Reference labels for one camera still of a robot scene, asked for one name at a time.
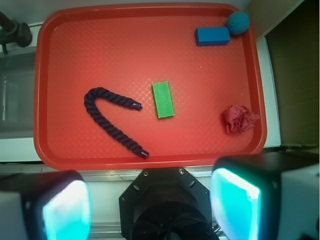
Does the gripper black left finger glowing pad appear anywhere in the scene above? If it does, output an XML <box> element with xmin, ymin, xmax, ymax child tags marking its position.
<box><xmin>0</xmin><ymin>170</ymin><xmax>92</xmax><ymax>240</ymax></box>

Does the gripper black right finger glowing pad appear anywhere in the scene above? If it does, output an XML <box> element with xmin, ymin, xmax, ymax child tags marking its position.
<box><xmin>209</xmin><ymin>151</ymin><xmax>320</xmax><ymax>240</ymax></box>

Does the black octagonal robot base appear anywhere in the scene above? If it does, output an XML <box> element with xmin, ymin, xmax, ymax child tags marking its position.
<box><xmin>119</xmin><ymin>167</ymin><xmax>219</xmax><ymax>240</ymax></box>

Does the crumpled red paper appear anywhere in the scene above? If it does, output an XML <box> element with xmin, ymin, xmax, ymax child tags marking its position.
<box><xmin>223</xmin><ymin>105</ymin><xmax>260</xmax><ymax>134</ymax></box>

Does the red plastic tray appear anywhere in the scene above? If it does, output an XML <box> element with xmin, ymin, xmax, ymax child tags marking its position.
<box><xmin>33</xmin><ymin>2</ymin><xmax>267</xmax><ymax>170</ymax></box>

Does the green rectangular block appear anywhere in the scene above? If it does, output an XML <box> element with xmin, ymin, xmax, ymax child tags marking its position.
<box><xmin>152</xmin><ymin>81</ymin><xmax>175</xmax><ymax>119</ymax></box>

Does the blue rectangular block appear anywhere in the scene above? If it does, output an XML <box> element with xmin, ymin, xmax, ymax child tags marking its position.
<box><xmin>195</xmin><ymin>27</ymin><xmax>231</xmax><ymax>46</ymax></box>

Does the teal textured ball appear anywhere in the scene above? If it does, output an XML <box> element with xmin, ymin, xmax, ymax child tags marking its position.
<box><xmin>226</xmin><ymin>11</ymin><xmax>250</xmax><ymax>35</ymax></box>

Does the dark purple rope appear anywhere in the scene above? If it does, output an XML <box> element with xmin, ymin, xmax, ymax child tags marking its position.
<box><xmin>83</xmin><ymin>86</ymin><xmax>150</xmax><ymax>159</ymax></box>

